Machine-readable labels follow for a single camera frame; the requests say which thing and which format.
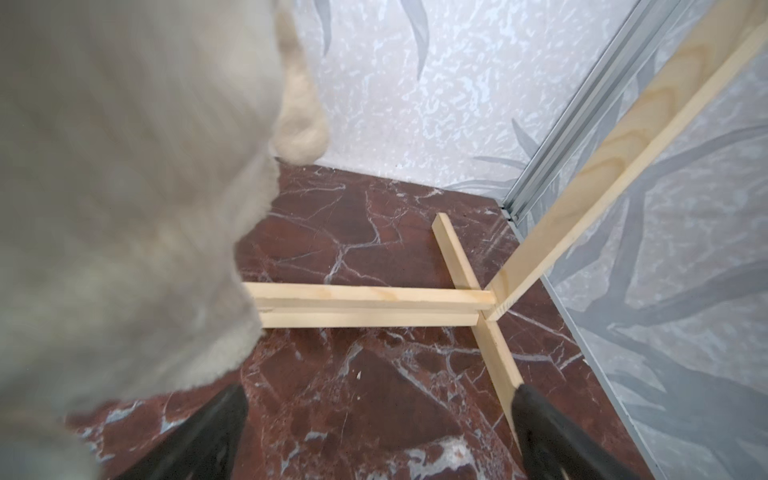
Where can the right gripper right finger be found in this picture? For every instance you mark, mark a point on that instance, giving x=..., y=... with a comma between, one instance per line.
x=554, y=447

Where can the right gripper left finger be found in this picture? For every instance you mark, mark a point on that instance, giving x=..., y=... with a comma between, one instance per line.
x=203, y=447

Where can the white glove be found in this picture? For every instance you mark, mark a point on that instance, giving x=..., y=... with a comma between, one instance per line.
x=140, y=141

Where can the wooden clothes rack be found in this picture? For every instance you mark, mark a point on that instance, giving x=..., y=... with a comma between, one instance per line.
x=721, y=44

